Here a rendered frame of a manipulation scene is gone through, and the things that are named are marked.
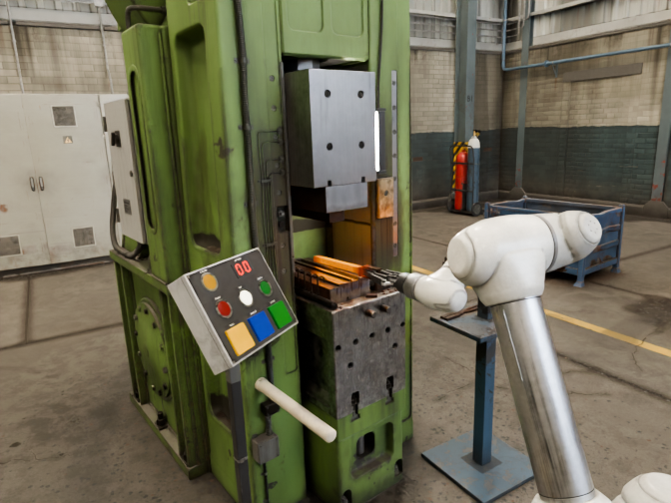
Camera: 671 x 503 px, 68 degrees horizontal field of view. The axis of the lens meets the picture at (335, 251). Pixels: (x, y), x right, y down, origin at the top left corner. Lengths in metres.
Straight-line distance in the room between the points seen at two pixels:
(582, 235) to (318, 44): 1.23
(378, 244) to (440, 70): 8.12
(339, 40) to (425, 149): 7.91
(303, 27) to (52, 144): 5.19
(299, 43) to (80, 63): 5.83
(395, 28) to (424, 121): 7.64
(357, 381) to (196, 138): 1.16
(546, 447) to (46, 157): 6.37
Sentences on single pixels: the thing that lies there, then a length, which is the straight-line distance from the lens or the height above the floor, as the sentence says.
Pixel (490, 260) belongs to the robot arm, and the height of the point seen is 1.31.
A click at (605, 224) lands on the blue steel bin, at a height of 0.56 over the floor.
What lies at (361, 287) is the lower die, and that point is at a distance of 1.97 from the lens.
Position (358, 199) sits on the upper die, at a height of 1.30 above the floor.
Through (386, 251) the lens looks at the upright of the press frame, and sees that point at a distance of 2.23.
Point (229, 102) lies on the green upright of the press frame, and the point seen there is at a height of 1.66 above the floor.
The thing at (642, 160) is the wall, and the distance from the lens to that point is 9.61.
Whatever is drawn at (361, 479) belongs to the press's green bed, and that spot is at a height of 0.14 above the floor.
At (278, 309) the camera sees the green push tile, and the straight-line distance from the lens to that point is 1.56.
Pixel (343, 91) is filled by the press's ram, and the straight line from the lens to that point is 1.84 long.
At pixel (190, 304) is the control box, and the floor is 1.12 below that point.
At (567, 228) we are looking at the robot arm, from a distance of 1.11.
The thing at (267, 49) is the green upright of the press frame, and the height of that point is 1.84.
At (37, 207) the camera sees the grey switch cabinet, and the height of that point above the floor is 0.81.
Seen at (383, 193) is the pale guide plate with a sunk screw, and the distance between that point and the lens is 2.14.
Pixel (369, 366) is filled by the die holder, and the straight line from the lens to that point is 2.04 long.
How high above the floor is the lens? 1.56
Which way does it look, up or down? 14 degrees down
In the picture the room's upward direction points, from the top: 2 degrees counter-clockwise
